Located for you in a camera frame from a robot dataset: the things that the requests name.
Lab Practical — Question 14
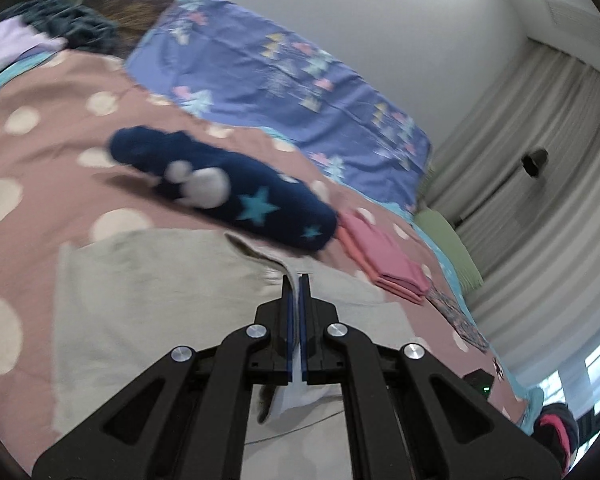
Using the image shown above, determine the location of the folded pink clothes stack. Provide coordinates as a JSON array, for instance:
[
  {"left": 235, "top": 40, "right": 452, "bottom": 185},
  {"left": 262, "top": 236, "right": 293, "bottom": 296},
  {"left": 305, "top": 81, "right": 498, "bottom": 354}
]
[{"left": 336, "top": 211, "right": 431, "bottom": 304}]

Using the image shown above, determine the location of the grey curtain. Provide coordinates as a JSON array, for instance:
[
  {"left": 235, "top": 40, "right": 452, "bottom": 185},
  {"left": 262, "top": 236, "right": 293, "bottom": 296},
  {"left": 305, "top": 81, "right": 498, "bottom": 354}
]
[{"left": 425, "top": 41, "right": 600, "bottom": 385}]

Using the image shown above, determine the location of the navy star fleece garment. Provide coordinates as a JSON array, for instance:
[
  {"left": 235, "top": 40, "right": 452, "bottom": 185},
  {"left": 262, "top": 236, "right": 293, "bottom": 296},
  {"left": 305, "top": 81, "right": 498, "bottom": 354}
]
[{"left": 108, "top": 126, "right": 338, "bottom": 252}]

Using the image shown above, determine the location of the green pillow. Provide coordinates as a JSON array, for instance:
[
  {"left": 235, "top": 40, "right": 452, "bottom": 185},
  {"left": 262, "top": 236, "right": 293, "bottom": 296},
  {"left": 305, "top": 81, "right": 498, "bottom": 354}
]
[{"left": 414, "top": 209, "right": 483, "bottom": 295}]

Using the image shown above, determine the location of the blue patterned pillow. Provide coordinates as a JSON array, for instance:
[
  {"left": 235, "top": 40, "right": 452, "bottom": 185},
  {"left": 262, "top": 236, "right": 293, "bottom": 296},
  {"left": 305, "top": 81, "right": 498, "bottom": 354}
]
[{"left": 126, "top": 0, "right": 431, "bottom": 212}]

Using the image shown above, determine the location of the teal knitted garment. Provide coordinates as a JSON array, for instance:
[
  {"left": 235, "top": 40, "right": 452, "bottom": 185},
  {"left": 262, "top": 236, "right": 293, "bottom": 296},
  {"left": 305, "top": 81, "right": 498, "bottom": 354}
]
[{"left": 0, "top": 0, "right": 118, "bottom": 54}]

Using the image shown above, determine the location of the floral patterned cloth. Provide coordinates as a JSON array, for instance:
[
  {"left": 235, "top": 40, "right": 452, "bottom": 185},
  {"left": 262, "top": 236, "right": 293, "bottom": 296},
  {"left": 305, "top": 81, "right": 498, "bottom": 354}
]
[{"left": 427, "top": 285, "right": 489, "bottom": 353}]

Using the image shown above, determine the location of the clothes pile pink black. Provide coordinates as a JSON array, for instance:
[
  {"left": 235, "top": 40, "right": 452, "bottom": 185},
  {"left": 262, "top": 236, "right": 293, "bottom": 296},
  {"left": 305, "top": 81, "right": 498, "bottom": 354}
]
[{"left": 531, "top": 402, "right": 580, "bottom": 474}]

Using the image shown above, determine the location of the black floor lamp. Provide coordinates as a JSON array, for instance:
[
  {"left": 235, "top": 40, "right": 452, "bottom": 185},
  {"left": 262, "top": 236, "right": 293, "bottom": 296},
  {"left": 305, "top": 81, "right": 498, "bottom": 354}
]
[{"left": 453, "top": 148, "right": 548, "bottom": 229}]

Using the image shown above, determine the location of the lilac folded garment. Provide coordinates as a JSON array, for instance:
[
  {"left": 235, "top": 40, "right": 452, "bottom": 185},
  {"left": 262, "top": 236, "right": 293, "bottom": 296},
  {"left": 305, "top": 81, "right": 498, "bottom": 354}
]
[{"left": 0, "top": 16, "right": 67, "bottom": 73}]

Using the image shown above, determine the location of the grey cloth garment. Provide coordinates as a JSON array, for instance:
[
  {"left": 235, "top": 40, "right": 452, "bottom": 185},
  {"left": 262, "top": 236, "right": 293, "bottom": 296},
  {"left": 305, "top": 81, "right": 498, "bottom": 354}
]
[{"left": 53, "top": 229, "right": 429, "bottom": 479}]

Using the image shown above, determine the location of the dark patterned pillow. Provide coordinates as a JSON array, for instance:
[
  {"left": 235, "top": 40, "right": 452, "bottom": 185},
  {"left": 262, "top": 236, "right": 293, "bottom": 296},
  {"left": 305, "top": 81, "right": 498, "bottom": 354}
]
[{"left": 83, "top": 0, "right": 174, "bottom": 60}]

